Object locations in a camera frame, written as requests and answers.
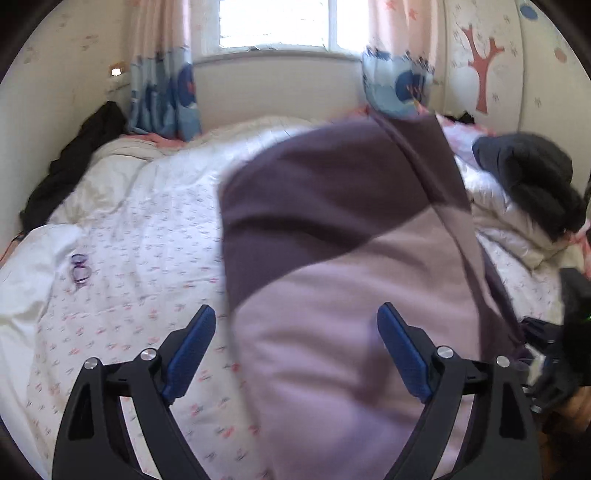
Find cream quilt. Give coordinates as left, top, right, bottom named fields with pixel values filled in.
left=442, top=124, right=579, bottom=271

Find black garment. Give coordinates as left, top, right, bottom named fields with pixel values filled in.
left=21, top=100, right=128, bottom=232

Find purple eyeglasses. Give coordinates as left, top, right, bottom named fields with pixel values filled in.
left=69, top=253, right=92, bottom=287

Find window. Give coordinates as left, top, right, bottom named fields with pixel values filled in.
left=217, top=0, right=371, bottom=54

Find blue printed curtain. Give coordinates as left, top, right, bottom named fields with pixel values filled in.
left=126, top=0, right=204, bottom=142
left=360, top=0, right=445, bottom=119

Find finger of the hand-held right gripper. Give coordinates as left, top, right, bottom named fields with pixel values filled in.
left=521, top=315, right=562, bottom=354
left=526, top=364, right=574, bottom=415

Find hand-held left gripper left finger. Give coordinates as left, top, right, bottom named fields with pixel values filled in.
left=52, top=304, right=218, bottom=480

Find cherry print bed sheet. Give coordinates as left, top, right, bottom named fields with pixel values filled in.
left=23, top=138, right=574, bottom=480

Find white duvet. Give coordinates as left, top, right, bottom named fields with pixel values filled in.
left=0, top=225, right=94, bottom=476

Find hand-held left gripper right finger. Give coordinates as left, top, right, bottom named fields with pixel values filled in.
left=376, top=302, right=543, bottom=480

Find red tree wall sticker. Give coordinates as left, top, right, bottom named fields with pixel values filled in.
left=455, top=23, right=507, bottom=116

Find two-tone purple jacket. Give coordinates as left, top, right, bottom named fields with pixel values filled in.
left=217, top=111, right=533, bottom=480

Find dark grey cloth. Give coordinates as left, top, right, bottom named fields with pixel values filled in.
left=472, top=131, right=588, bottom=239

